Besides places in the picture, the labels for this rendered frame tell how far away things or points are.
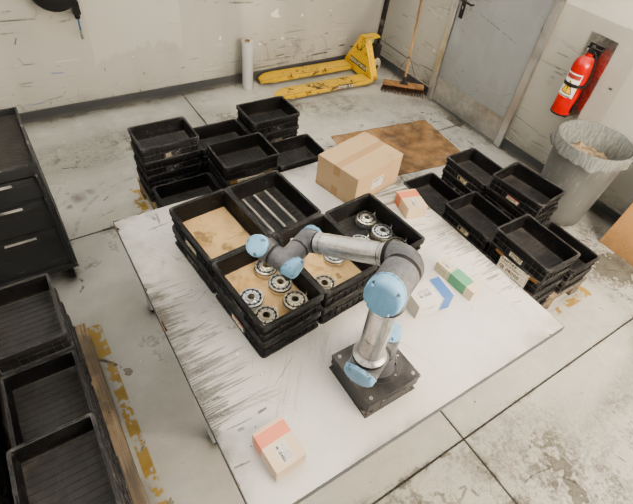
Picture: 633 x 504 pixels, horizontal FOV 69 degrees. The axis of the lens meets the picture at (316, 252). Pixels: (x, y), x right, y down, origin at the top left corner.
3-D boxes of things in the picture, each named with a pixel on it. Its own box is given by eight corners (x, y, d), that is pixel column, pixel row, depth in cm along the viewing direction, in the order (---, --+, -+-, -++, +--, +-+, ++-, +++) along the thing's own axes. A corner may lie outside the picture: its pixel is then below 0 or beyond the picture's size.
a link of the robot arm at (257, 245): (259, 262, 148) (239, 248, 150) (270, 264, 159) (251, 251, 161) (272, 241, 148) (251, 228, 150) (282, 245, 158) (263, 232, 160)
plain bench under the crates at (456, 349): (506, 396, 264) (565, 326, 214) (257, 570, 196) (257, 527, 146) (348, 226, 352) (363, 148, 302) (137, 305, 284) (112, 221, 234)
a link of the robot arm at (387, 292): (387, 366, 167) (426, 265, 128) (368, 397, 158) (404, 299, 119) (359, 349, 171) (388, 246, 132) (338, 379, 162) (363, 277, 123)
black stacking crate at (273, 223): (320, 230, 228) (322, 213, 219) (270, 253, 213) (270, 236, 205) (275, 187, 248) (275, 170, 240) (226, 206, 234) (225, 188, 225)
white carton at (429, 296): (435, 287, 223) (440, 275, 217) (450, 306, 216) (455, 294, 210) (400, 299, 216) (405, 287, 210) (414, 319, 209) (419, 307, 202)
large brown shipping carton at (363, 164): (352, 208, 259) (358, 180, 244) (315, 182, 272) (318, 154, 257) (396, 181, 280) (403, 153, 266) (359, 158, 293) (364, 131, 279)
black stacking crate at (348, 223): (419, 256, 222) (426, 239, 213) (375, 282, 207) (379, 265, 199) (365, 210, 242) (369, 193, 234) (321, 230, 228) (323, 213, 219)
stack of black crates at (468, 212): (500, 261, 320) (520, 225, 296) (470, 276, 308) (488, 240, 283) (460, 226, 342) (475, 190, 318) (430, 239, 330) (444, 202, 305)
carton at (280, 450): (305, 461, 161) (306, 453, 156) (276, 482, 156) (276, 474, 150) (280, 424, 169) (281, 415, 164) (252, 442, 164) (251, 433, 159)
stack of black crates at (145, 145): (189, 167, 361) (183, 115, 329) (205, 189, 345) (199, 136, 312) (138, 180, 344) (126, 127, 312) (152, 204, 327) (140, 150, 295)
